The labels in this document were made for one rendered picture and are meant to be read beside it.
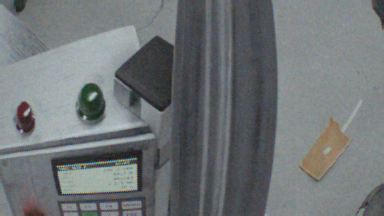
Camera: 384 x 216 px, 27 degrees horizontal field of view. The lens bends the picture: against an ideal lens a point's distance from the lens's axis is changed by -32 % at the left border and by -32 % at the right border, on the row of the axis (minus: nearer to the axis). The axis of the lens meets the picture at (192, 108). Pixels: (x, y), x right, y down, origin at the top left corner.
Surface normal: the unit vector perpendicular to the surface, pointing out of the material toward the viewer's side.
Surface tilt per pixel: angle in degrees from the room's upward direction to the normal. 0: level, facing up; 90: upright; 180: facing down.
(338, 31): 0
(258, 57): 56
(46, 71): 0
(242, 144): 52
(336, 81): 0
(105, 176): 90
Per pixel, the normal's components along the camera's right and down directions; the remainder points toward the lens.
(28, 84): 0.07, -0.58
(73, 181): 0.26, 0.80
